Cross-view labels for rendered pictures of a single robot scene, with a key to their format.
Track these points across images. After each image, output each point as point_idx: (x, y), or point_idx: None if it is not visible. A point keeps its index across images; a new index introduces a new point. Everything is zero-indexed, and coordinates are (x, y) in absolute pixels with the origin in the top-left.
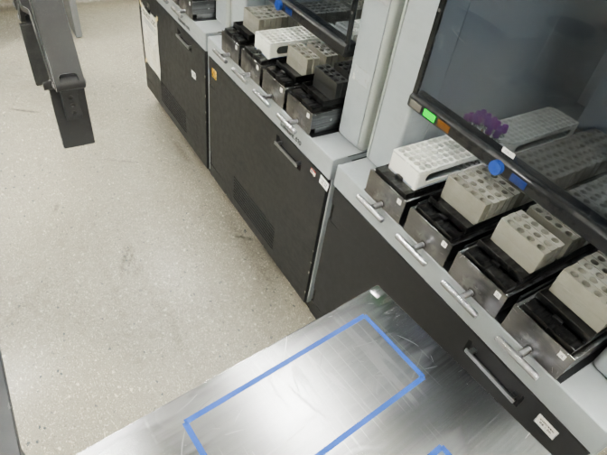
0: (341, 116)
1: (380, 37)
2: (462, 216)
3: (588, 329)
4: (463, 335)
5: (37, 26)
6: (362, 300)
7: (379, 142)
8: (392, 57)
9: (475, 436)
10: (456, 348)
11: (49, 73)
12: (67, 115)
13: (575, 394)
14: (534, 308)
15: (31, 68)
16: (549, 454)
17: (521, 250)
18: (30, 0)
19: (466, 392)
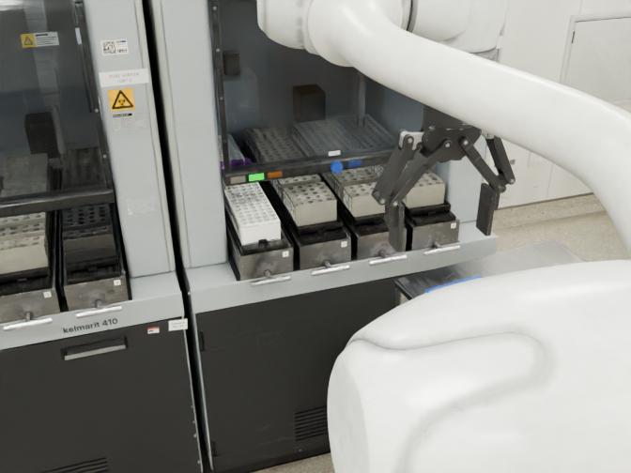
0: (130, 260)
1: (151, 157)
2: (322, 222)
3: (440, 205)
4: (391, 287)
5: (503, 153)
6: (410, 288)
7: (199, 242)
8: (176, 163)
9: (521, 267)
10: (390, 302)
11: (500, 181)
12: (498, 205)
13: (467, 238)
14: (421, 220)
15: (399, 239)
16: (530, 245)
17: (377, 203)
18: (501, 141)
19: (490, 262)
